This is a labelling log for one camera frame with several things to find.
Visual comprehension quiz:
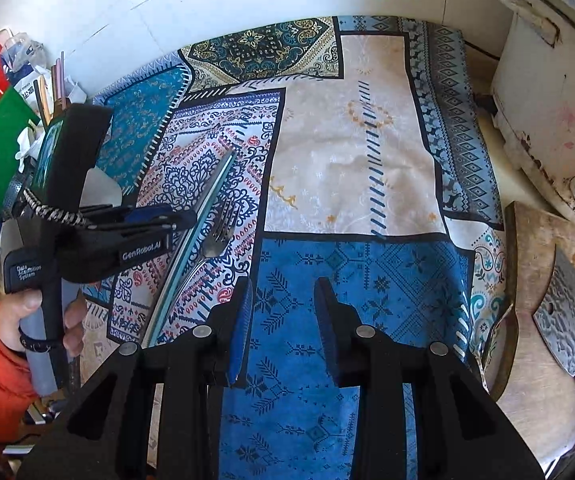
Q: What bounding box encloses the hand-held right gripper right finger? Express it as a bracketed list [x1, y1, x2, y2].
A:
[313, 276, 545, 480]

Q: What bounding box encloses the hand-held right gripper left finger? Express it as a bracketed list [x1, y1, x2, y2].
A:
[17, 276, 255, 480]

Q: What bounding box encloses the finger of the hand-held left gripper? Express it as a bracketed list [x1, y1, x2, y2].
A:
[58, 211, 199, 282]
[79, 203, 180, 229]

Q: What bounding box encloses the teal plate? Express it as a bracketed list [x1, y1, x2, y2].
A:
[143, 149, 235, 347]

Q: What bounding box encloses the teal chopstick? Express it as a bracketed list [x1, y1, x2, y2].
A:
[150, 148, 239, 347]

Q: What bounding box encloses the metal fork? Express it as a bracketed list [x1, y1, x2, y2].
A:
[160, 197, 242, 322]

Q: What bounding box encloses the dark red chopstick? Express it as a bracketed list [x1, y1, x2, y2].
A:
[56, 50, 66, 106]

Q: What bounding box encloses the person's left hand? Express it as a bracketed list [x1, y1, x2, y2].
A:
[0, 290, 89, 359]

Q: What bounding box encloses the crumpled white tissue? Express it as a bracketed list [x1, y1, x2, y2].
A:
[14, 127, 44, 174]

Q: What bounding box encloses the white blue rice bag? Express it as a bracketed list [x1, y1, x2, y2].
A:
[3, 31, 49, 92]

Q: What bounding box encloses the patterned blue tablecloth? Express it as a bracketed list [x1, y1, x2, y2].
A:
[74, 14, 514, 480]

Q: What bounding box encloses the wooden cutting board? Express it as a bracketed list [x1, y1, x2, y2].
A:
[486, 200, 575, 472]

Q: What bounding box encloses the hammered steel cleaver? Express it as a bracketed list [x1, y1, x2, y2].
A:
[531, 249, 575, 419]

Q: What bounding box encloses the white rice cooker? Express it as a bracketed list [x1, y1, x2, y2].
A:
[490, 0, 575, 224]

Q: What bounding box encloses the braided lanyard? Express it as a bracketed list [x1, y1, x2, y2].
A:
[21, 187, 89, 227]

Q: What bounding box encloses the black power cable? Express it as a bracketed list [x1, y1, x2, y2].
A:
[461, 41, 501, 64]

